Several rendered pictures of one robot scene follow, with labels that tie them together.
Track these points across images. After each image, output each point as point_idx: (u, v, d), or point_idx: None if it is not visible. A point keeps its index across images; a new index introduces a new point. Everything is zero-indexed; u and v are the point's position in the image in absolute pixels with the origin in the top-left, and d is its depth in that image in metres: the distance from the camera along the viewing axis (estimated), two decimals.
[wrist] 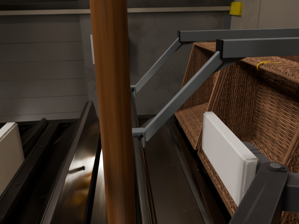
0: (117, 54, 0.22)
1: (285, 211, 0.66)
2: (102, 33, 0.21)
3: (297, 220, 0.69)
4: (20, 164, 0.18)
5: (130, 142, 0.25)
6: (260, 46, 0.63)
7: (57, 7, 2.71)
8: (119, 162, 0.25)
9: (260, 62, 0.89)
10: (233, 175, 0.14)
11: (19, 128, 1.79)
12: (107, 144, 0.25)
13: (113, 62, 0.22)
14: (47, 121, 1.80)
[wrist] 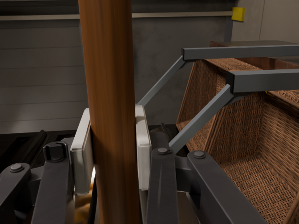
0: (117, 67, 0.15)
1: None
2: (95, 38, 0.15)
3: None
4: None
5: (135, 182, 0.19)
6: (273, 79, 0.59)
7: (55, 12, 2.65)
8: (120, 209, 0.19)
9: None
10: (138, 160, 0.16)
11: (17, 140, 1.74)
12: (103, 187, 0.18)
13: (111, 79, 0.16)
14: (46, 133, 1.75)
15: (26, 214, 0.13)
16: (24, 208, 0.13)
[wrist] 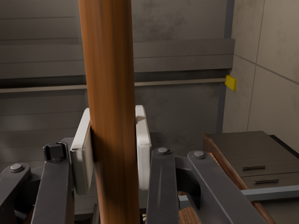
0: (117, 67, 0.15)
1: None
2: (95, 38, 0.15)
3: None
4: None
5: (135, 182, 0.19)
6: None
7: (63, 82, 2.89)
8: (120, 209, 0.19)
9: None
10: (138, 160, 0.16)
11: None
12: (104, 187, 0.18)
13: (111, 79, 0.16)
14: None
15: (26, 214, 0.13)
16: (24, 208, 0.13)
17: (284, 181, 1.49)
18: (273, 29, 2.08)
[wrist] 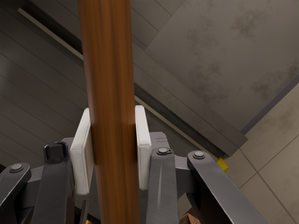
0: (116, 67, 0.15)
1: None
2: (94, 38, 0.15)
3: None
4: None
5: (135, 182, 0.19)
6: None
7: None
8: (120, 209, 0.19)
9: None
10: (138, 160, 0.16)
11: None
12: (104, 187, 0.18)
13: (111, 79, 0.16)
14: None
15: (26, 214, 0.13)
16: (24, 208, 0.13)
17: None
18: (292, 162, 2.51)
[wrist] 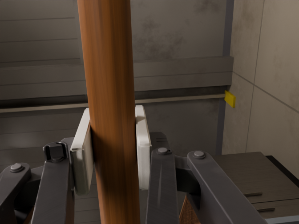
0: (116, 68, 0.15)
1: None
2: (94, 39, 0.15)
3: None
4: None
5: (135, 183, 0.19)
6: None
7: (66, 101, 2.96)
8: (120, 210, 0.19)
9: None
10: (138, 160, 0.16)
11: None
12: (104, 188, 0.18)
13: (111, 80, 0.16)
14: None
15: (26, 214, 0.13)
16: (24, 208, 0.13)
17: (280, 210, 1.55)
18: (270, 54, 2.14)
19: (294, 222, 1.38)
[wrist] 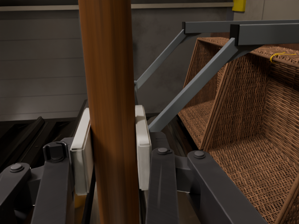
0: (116, 66, 0.15)
1: None
2: (94, 36, 0.15)
3: None
4: None
5: (135, 182, 0.19)
6: (281, 31, 0.56)
7: (54, 3, 2.63)
8: (120, 209, 0.19)
9: (274, 54, 0.82)
10: (138, 160, 0.16)
11: (14, 127, 1.71)
12: (103, 186, 0.18)
13: (111, 77, 0.16)
14: (43, 120, 1.72)
15: (26, 214, 0.13)
16: (24, 208, 0.13)
17: None
18: None
19: None
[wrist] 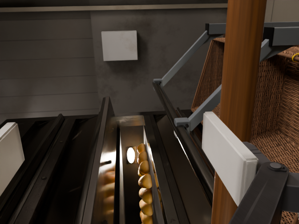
0: (254, 62, 0.22)
1: None
2: (243, 41, 0.22)
3: None
4: (20, 164, 0.18)
5: None
6: None
7: (68, 4, 2.70)
8: None
9: (296, 54, 0.89)
10: (233, 175, 0.14)
11: (35, 124, 1.78)
12: None
13: (249, 70, 0.22)
14: (63, 117, 1.79)
15: None
16: None
17: None
18: None
19: None
